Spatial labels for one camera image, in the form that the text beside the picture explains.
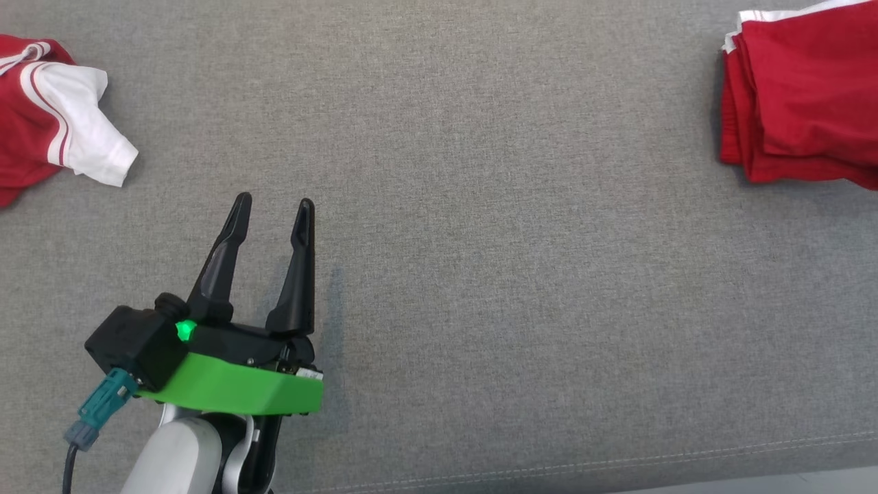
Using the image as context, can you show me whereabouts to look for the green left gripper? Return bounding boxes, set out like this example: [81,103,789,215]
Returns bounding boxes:
[136,192,324,417]

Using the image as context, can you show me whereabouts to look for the red jersey with white sleeves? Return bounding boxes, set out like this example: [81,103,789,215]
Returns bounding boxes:
[0,34,139,209]

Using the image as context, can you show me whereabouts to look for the red shorts with white stripe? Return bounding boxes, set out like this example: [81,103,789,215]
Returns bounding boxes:
[719,0,878,191]

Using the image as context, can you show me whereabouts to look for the grey fabric sofa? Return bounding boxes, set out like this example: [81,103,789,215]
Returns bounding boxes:
[0,0,878,494]

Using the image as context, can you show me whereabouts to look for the left cable with teal plug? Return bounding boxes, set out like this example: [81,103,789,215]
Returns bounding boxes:
[63,368,138,494]

